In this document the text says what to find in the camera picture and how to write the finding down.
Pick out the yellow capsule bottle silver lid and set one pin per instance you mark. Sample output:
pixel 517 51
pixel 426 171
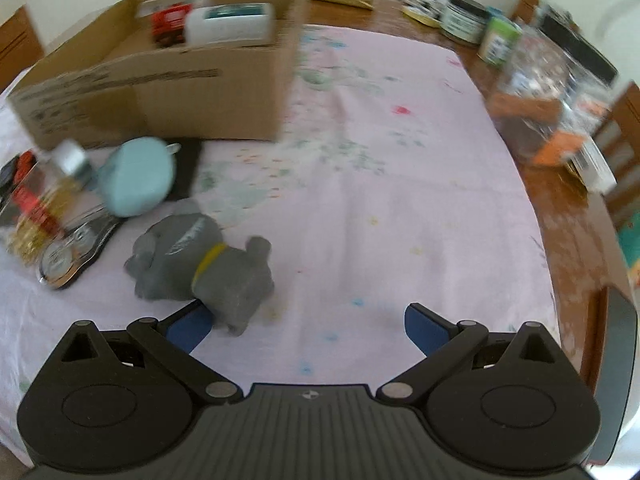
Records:
pixel 50 205

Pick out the wooden chair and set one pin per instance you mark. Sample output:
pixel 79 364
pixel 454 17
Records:
pixel 530 7
pixel 622 135
pixel 17 45

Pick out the large clear jar black lid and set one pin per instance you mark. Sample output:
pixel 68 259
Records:
pixel 545 100

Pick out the teal round case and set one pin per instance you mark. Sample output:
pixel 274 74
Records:
pixel 137 177

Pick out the correction tape dispenser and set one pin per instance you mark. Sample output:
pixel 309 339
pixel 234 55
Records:
pixel 75 250

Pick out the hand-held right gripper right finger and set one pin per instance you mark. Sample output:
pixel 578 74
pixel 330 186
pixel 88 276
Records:
pixel 425 327

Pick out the pink floral tablecloth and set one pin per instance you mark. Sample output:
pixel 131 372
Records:
pixel 400 200

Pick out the yellow sticky note pad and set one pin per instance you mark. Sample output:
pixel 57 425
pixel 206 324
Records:
pixel 422 17

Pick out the black toy with red wheels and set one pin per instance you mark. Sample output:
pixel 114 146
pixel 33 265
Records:
pixel 22 175

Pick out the colourful printed bag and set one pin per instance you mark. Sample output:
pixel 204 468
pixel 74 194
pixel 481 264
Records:
pixel 631 255

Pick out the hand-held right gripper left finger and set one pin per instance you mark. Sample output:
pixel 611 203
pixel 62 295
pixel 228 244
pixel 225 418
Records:
pixel 187 330

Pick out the cardboard box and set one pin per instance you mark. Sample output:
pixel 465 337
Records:
pixel 200 95

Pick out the grey animal toy yellow collar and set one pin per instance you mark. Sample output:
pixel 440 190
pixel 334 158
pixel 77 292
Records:
pixel 215 270

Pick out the dark phone red case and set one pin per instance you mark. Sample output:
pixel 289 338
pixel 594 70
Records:
pixel 617 370

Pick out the bundle of pens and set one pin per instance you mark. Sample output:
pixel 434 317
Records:
pixel 422 2

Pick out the white medicine box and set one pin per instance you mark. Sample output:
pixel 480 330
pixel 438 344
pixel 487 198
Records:
pixel 592 167

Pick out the small jar green lid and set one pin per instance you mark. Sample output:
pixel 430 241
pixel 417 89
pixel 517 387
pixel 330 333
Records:
pixel 500 42

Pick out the small glass jar black lid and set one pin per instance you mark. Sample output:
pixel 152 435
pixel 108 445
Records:
pixel 464 20

